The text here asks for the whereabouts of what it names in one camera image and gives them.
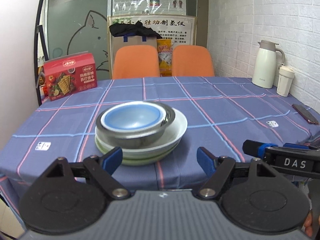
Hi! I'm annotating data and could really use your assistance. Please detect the green plate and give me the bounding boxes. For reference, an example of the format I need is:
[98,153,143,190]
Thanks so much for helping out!
[94,139,181,167]

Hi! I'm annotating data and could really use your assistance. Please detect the large floral white plate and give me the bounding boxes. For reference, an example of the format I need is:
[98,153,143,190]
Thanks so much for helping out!
[95,108,188,157]

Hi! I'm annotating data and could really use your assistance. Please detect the translucent blue plastic bowl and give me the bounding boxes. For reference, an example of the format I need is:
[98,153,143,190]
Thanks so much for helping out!
[103,103,162,131]

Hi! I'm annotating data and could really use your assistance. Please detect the stainless steel bowl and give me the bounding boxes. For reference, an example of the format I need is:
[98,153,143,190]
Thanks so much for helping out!
[95,101,176,149]

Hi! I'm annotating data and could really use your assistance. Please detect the person's right hand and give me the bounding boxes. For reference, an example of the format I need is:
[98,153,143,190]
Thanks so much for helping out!
[302,210,313,238]

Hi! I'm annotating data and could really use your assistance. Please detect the smartphone on table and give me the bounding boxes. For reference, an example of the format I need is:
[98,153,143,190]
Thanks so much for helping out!
[292,104,319,125]

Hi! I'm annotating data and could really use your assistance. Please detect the blue plaid tablecloth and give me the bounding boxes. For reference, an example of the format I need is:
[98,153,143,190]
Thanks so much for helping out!
[1,77,319,209]

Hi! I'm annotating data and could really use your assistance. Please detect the white tumbler cup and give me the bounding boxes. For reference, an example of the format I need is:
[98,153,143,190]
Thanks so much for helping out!
[277,65,295,97]

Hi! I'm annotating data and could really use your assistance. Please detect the white thermos jug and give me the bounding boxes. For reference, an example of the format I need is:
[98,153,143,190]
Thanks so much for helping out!
[252,40,285,89]

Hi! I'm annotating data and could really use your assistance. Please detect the right orange chair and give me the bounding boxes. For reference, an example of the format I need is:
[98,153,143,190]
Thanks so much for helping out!
[172,45,215,77]

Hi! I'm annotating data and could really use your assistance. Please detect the orange chair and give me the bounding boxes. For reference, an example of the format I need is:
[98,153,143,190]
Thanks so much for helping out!
[172,45,215,77]
[112,45,161,80]

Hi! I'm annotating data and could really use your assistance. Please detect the red cracker box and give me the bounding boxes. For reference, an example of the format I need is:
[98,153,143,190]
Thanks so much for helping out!
[43,51,97,101]

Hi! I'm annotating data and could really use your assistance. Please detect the yellow snack bag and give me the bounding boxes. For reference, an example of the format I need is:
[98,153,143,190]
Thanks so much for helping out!
[157,39,173,76]

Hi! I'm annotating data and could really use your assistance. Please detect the framed chinese text poster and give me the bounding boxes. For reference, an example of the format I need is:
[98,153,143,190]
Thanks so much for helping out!
[107,15,198,79]

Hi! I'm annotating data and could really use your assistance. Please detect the left orange chair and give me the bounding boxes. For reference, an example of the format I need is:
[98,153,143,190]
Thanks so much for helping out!
[112,45,161,80]

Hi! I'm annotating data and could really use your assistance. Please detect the black cloth on box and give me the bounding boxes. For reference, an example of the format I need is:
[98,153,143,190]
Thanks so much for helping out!
[109,21,163,39]

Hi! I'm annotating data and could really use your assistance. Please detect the cardboard box with blue handles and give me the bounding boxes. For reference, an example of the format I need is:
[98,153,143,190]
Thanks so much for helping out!
[111,36,157,60]

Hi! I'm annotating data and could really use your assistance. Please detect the black metal rack frame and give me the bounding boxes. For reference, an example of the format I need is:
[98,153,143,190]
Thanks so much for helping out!
[34,0,49,106]

